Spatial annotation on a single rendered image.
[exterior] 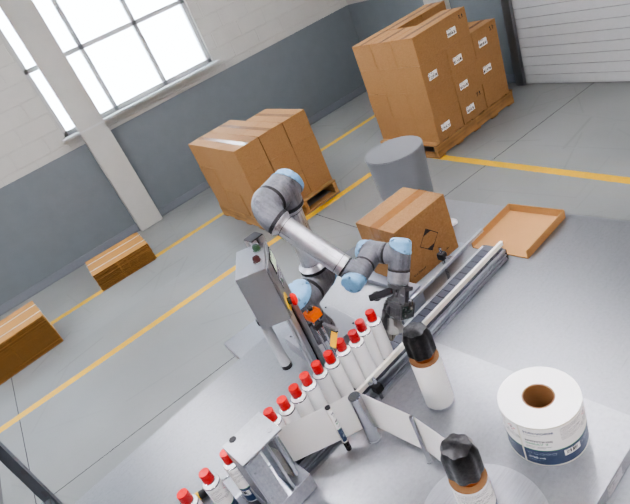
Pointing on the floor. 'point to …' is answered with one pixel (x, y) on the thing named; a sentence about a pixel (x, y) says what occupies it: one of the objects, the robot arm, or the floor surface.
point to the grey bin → (399, 165)
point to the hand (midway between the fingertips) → (390, 336)
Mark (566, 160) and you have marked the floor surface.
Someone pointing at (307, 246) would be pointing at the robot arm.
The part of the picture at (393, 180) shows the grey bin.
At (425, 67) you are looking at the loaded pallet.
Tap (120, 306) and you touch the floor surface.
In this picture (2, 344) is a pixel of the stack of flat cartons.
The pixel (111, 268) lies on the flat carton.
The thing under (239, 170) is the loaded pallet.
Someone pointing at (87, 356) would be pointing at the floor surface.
